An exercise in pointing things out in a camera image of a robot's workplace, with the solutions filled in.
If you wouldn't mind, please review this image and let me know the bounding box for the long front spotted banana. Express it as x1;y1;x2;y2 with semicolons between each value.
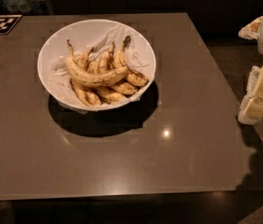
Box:
65;40;129;88

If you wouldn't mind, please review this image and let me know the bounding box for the middle right spotted banana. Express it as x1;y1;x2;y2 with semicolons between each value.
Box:
110;80;138;95

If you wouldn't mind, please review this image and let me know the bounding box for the upright centre spotted banana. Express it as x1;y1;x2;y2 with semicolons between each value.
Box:
99;43;115;74

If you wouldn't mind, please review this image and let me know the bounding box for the lower middle spotted banana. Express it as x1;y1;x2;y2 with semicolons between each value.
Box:
96;87;126;104

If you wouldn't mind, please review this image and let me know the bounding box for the lower left spotted banana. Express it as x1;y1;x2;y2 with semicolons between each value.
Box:
70;79;102;106

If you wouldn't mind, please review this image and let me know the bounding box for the back left spotted banana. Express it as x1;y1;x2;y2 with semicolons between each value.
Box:
76;49;93;70

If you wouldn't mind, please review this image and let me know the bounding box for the white bowl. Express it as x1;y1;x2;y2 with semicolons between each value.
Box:
36;19;157;113

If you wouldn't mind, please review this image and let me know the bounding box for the black white fiducial marker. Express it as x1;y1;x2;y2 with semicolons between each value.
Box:
0;15;21;35

